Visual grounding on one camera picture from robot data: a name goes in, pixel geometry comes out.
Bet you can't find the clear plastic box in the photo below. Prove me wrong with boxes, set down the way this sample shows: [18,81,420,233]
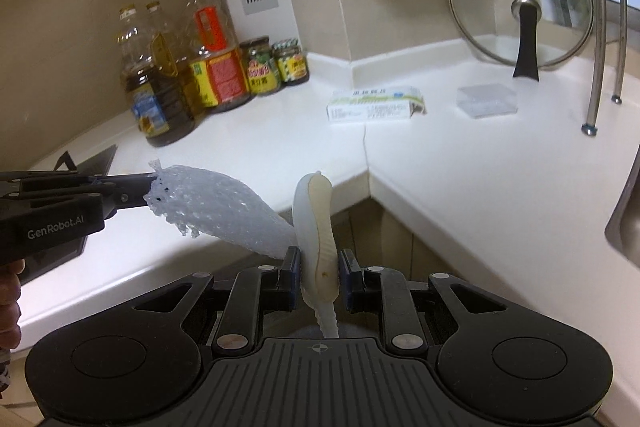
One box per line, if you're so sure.
[455,82,519,120]

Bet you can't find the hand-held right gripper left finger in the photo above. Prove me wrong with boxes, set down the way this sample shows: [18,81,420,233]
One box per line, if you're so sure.
[131,247,302,356]

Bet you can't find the white bubble wrap piece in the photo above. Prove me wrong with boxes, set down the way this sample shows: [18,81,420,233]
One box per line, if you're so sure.
[143,159,299,261]

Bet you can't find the large oil bottle red label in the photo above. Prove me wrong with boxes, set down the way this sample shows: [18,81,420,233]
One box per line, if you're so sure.
[177,0,253,114]

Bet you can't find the person's left hand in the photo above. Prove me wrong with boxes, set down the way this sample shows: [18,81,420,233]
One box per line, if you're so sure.
[0,259,24,351]

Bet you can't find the glass pot lid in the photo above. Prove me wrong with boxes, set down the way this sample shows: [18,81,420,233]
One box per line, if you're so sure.
[448,0,596,81]

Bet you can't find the dark oil bottle blue label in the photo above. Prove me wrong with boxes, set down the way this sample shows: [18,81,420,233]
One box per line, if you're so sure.
[118,3,197,148]

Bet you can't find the large glass sauce jar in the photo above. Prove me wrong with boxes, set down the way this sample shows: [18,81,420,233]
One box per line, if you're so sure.
[238,36,284,97]

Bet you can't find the yellow oil bottle with handle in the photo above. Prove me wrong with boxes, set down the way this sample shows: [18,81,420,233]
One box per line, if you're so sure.
[145,0,194,108]

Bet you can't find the metal dish rack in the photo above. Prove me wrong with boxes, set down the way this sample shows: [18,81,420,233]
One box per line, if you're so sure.
[515,0,640,137]

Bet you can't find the white green medicine box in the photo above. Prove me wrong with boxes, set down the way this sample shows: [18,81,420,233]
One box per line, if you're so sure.
[326,85,428,124]

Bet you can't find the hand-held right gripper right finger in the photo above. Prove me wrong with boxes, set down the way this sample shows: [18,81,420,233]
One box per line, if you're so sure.
[336,248,507,352]

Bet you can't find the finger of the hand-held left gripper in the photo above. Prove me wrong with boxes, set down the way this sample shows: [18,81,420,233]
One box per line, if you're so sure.
[30,182,155,221]
[0,172,159,196]

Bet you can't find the small glass sauce jar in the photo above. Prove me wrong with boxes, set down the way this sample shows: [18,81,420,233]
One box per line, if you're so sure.
[272,38,310,86]

